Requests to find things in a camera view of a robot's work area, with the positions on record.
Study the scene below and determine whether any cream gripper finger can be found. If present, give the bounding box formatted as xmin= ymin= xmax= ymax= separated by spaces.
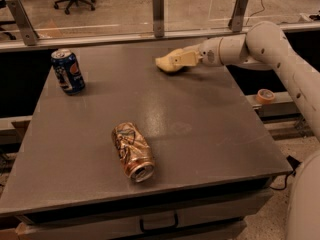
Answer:
xmin=159 ymin=48 xmax=184 ymax=59
xmin=159 ymin=54 xmax=184 ymax=72

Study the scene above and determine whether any yellow sponge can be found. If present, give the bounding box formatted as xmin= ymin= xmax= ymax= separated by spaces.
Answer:
xmin=155 ymin=48 xmax=184 ymax=73

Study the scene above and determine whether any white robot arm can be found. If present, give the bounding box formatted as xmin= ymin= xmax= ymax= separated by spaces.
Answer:
xmin=155 ymin=21 xmax=320 ymax=240

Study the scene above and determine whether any crushed orange soda can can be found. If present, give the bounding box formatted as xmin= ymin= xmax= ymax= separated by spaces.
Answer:
xmin=111 ymin=122 xmax=155 ymax=183

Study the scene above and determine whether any blue Pepsi can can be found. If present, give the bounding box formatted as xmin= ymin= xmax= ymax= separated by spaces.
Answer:
xmin=51 ymin=49 xmax=85 ymax=95

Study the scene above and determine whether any orange tape roll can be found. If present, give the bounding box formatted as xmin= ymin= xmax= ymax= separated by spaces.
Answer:
xmin=256 ymin=89 xmax=275 ymax=104

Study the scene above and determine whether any metal railing bar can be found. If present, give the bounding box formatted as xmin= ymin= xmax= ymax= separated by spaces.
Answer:
xmin=0 ymin=21 xmax=320 ymax=53

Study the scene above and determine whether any grey table drawer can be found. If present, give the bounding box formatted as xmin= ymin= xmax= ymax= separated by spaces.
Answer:
xmin=17 ymin=188 xmax=272 ymax=240

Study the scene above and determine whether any middle metal bracket post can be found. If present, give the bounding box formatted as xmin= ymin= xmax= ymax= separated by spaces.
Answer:
xmin=152 ymin=0 xmax=164 ymax=38

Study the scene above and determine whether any metal bracket post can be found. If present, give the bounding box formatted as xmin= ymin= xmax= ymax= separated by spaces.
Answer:
xmin=152 ymin=0 xmax=164 ymax=38
xmin=228 ymin=0 xmax=249 ymax=32
xmin=6 ymin=0 xmax=39 ymax=46

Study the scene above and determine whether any right metal bracket post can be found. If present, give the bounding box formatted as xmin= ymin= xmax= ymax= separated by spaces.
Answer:
xmin=228 ymin=0 xmax=249 ymax=32

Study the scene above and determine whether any left metal bracket post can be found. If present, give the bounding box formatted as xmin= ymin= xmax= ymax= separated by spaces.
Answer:
xmin=6 ymin=0 xmax=39 ymax=46

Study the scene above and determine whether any black floor cable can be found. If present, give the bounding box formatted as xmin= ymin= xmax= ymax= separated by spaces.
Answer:
xmin=268 ymin=155 xmax=303 ymax=192

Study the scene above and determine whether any black drawer handle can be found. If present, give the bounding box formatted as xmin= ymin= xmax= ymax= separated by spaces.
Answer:
xmin=139 ymin=212 xmax=179 ymax=234

